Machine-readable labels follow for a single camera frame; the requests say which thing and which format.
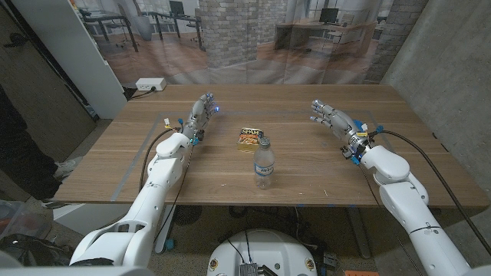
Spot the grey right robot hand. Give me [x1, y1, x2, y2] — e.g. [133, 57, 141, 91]
[309, 99, 373, 159]

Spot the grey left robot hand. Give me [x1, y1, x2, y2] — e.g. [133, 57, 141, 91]
[180, 92, 220, 146]

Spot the clear plastic water bottle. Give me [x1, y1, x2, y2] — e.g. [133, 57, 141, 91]
[253, 136, 275, 190]

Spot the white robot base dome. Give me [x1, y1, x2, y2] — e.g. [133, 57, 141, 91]
[206, 228, 318, 276]

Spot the spam can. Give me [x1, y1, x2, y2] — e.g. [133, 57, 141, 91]
[236, 127, 265, 153]

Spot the white power strip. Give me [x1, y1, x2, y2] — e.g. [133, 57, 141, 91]
[135, 77, 167, 92]

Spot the printed office backdrop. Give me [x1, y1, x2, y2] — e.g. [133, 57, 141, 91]
[71, 0, 429, 85]

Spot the black round floor grille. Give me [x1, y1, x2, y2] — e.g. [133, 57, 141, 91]
[173, 205, 203, 226]

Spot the white leaning panel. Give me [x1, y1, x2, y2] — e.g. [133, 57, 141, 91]
[11, 0, 128, 120]

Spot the person in dark trousers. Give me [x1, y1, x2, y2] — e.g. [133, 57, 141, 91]
[0, 87, 84, 202]

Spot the clear plastic storage bin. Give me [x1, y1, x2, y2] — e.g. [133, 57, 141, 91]
[0, 199, 53, 241]

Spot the black bag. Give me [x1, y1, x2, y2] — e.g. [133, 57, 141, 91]
[0, 233, 74, 268]

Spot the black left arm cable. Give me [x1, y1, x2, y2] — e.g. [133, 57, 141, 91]
[138, 128, 181, 192]

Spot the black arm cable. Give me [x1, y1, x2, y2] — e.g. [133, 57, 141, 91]
[377, 129, 491, 256]
[138, 128, 181, 192]

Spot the black power strip cable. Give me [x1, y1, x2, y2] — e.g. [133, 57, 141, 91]
[124, 87, 157, 100]

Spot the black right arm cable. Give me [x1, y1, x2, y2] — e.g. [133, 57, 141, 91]
[377, 129, 491, 256]

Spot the black door handle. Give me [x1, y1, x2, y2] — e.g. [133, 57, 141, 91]
[3, 32, 28, 49]

